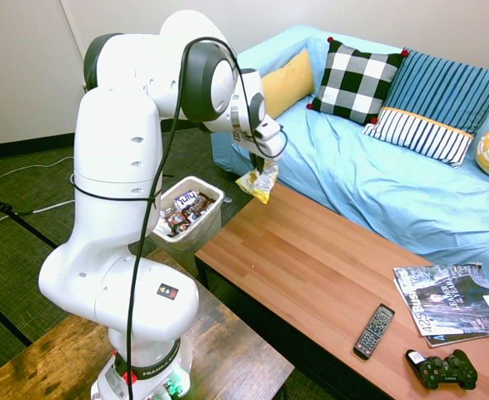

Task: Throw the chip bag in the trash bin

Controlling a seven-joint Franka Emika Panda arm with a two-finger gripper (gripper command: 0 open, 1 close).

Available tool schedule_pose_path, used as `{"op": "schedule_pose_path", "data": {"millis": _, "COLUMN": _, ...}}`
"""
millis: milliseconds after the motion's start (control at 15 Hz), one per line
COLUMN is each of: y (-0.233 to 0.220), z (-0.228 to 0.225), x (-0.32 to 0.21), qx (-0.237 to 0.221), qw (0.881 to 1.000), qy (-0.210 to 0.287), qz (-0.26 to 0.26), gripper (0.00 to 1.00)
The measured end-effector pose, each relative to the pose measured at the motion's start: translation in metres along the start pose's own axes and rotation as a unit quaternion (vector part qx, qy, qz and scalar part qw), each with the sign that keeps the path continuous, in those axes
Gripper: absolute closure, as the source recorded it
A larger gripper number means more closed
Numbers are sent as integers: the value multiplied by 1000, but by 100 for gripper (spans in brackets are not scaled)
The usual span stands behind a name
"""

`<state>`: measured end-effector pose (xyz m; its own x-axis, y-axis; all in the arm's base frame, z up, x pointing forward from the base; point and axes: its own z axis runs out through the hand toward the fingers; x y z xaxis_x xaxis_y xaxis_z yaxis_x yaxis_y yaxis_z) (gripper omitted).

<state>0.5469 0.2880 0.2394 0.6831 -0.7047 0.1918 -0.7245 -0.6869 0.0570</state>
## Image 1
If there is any hint water bottle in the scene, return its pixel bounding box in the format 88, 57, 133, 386
172, 190, 198, 213

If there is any plain mustard pillow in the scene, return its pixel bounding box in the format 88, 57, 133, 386
259, 48, 316, 120

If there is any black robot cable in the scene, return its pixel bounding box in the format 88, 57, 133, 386
125, 36, 289, 400

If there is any black remote control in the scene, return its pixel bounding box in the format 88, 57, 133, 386
353, 302, 396, 361

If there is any light blue sofa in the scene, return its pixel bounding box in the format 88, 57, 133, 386
210, 23, 489, 301

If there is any white plastic trash bin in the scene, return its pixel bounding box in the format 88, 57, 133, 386
150, 175, 227, 278

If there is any black white checkered pillow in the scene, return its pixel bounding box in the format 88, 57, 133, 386
306, 36, 410, 126

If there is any white floor cable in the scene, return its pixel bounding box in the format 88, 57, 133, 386
0, 156, 77, 183
0, 198, 77, 233

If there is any black game controller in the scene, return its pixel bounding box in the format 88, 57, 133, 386
405, 348, 478, 391

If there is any white navy striped pillow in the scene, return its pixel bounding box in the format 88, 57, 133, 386
361, 107, 475, 169

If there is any dark cover business magazine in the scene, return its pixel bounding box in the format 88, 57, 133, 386
392, 262, 489, 338

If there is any blue striped pillow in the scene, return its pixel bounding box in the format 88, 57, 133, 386
383, 48, 489, 137

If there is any rustic dark wood table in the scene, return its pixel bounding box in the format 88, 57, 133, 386
0, 247, 295, 400

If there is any crumpled white paper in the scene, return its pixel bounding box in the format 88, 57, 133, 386
154, 210, 170, 237

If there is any yellow chip bag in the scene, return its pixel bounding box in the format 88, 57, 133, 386
234, 160, 280, 205

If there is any red snack wrapper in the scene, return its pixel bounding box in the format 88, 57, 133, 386
164, 210, 191, 233

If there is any wooden coffee table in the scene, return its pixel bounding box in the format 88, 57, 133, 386
194, 182, 489, 400

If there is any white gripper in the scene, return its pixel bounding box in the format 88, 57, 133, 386
232, 116, 285, 173

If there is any dark brown snack wrapper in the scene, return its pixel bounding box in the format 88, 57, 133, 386
192, 192, 217, 216

